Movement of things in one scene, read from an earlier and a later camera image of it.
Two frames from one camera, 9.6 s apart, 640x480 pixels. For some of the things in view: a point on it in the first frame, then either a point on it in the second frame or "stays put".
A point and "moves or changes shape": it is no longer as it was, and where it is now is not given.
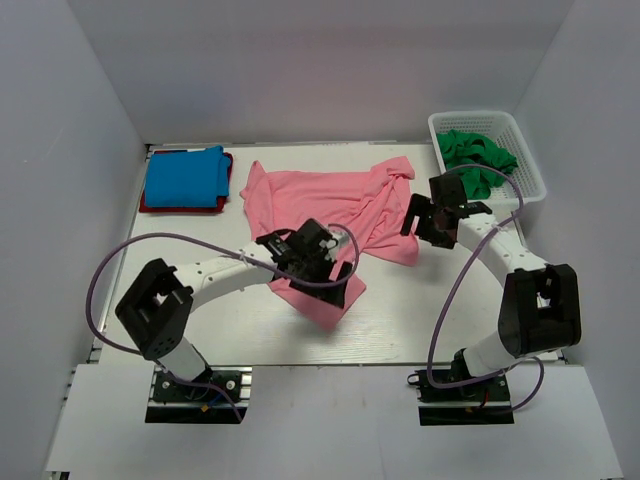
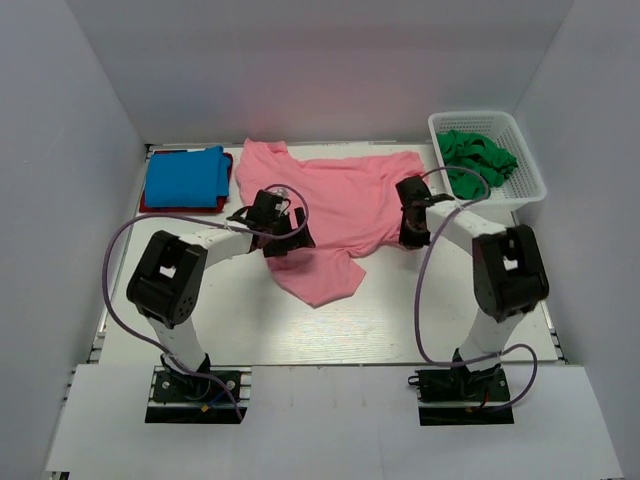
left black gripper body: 315,267 -> 291,242
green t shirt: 461,149 stays put
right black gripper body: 428,228 -> 413,236
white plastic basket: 500,127 stays put
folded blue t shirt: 187,179 stays put
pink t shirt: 313,227 moves or changes shape
